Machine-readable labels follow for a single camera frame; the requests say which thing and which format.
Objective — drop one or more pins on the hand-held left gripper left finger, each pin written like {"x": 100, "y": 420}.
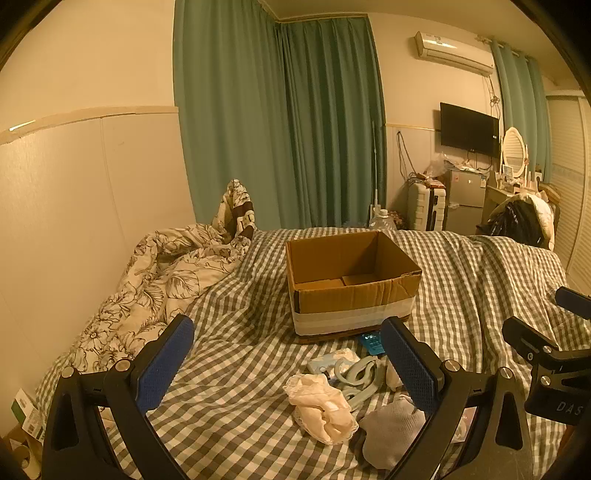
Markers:
{"x": 161, "y": 364}

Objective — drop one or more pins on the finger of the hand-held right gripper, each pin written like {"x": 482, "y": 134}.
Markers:
{"x": 526, "y": 337}
{"x": 575, "y": 300}

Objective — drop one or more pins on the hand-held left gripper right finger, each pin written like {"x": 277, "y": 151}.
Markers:
{"x": 406, "y": 364}

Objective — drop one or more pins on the small white cloth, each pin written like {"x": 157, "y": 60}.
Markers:
{"x": 395, "y": 376}

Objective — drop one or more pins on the blue packet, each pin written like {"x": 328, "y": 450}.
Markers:
{"x": 371, "y": 344}

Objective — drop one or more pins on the pale blue plastic hanger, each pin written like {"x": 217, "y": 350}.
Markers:
{"x": 358, "y": 385}

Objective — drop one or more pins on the cardboard box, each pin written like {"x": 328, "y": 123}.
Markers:
{"x": 351, "y": 300}

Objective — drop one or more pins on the cream lace cloth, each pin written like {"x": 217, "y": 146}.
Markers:
{"x": 318, "y": 406}

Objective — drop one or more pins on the green checked bed sheet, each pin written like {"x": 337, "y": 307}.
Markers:
{"x": 240, "y": 392}

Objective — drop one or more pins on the floral quilt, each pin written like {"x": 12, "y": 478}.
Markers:
{"x": 157, "y": 277}

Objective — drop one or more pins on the black garment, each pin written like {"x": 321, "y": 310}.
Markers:
{"x": 512, "y": 221}

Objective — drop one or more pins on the cream padded jacket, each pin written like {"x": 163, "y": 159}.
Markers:
{"x": 538, "y": 205}

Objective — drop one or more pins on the white louvred wardrobe door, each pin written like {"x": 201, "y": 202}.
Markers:
{"x": 570, "y": 184}

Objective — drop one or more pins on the white dressing table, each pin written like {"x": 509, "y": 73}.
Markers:
{"x": 496, "y": 194}

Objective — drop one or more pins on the green white carton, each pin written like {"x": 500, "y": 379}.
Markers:
{"x": 27, "y": 415}

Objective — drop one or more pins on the large clear water bottle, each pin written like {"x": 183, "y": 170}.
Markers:
{"x": 382, "y": 221}

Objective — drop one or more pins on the floral patterned bag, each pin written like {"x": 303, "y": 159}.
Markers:
{"x": 398, "y": 219}

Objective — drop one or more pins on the small grey fridge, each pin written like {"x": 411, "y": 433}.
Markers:
{"x": 464, "y": 198}

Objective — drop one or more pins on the white ribbed suitcase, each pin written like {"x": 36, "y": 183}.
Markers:
{"x": 425, "y": 207}

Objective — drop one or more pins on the white oval mirror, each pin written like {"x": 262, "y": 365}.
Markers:
{"x": 513, "y": 147}

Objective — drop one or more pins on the brown white patterned pillow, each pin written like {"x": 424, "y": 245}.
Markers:
{"x": 238, "y": 207}

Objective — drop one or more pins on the clear plastic bag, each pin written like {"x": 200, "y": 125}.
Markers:
{"x": 436, "y": 165}

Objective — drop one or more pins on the white mop stick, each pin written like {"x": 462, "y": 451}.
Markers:
{"x": 375, "y": 170}

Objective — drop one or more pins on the green curtain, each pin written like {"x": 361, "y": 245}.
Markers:
{"x": 521, "y": 101}
{"x": 231, "y": 115}
{"x": 332, "y": 124}

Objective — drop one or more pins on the white air conditioner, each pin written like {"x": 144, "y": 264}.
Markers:
{"x": 455, "y": 53}

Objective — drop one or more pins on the small photo frame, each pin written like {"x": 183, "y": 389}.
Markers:
{"x": 509, "y": 171}

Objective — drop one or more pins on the black wall television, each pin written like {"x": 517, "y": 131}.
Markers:
{"x": 468, "y": 129}

